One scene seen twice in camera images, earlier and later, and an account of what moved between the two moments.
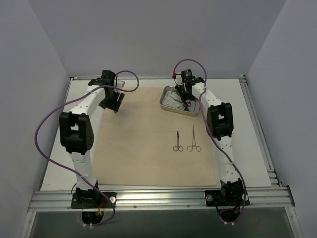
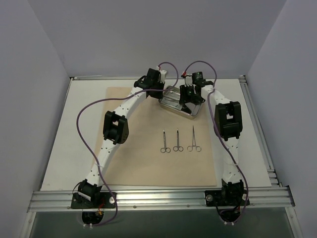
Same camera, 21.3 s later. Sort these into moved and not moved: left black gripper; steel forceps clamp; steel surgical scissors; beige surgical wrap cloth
Moved: left black gripper
Not moved: beige surgical wrap cloth; steel surgical scissors; steel forceps clamp
